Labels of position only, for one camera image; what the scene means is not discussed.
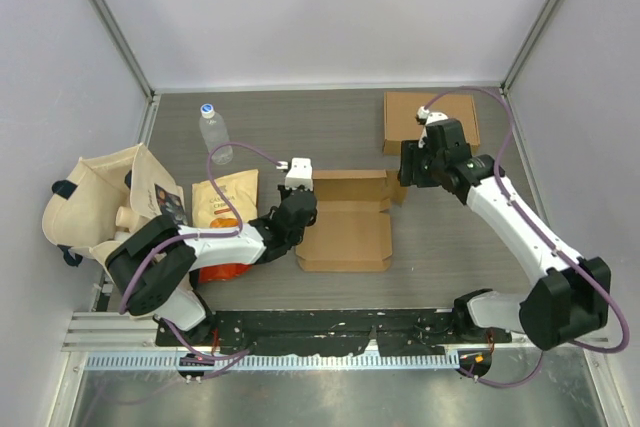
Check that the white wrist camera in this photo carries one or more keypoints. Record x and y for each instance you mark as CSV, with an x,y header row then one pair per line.
x,y
298,173
425,117

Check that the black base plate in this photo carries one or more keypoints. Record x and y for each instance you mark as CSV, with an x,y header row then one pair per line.
x,y
337,333

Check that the left aluminium frame post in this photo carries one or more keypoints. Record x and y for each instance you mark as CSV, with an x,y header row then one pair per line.
x,y
124,49

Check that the right aluminium frame post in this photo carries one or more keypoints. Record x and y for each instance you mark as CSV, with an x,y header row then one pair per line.
x,y
540,25

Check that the small cardboard box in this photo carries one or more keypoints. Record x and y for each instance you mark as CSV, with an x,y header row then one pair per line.
x,y
353,228

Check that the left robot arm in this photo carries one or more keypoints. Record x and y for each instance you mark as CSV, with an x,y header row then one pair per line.
x,y
152,267

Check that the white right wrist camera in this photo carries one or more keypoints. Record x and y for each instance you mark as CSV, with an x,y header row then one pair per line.
x,y
425,117

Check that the beige canvas tote bag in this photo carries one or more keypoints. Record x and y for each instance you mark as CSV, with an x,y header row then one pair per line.
x,y
80,216

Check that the slotted cable duct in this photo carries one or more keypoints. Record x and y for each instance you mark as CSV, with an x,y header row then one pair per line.
x,y
370,360

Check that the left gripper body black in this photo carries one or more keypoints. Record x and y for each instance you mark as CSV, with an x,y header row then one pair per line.
x,y
284,192

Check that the beige bottle in tote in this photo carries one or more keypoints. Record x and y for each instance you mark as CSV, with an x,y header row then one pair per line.
x,y
126,219

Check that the cassava chips bag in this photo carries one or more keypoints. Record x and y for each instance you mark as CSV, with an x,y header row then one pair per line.
x,y
210,211

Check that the aluminium frame post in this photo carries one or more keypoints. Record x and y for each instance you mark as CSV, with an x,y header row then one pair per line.
x,y
540,25
124,49

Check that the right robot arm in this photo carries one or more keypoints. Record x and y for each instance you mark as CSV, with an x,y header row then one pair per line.
x,y
566,299

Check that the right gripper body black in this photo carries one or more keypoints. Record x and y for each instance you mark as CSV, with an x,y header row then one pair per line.
x,y
419,168

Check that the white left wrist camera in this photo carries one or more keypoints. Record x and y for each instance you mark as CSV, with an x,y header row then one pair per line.
x,y
298,173

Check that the clear plastic water bottle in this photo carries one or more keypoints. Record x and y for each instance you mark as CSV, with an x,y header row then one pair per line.
x,y
215,134

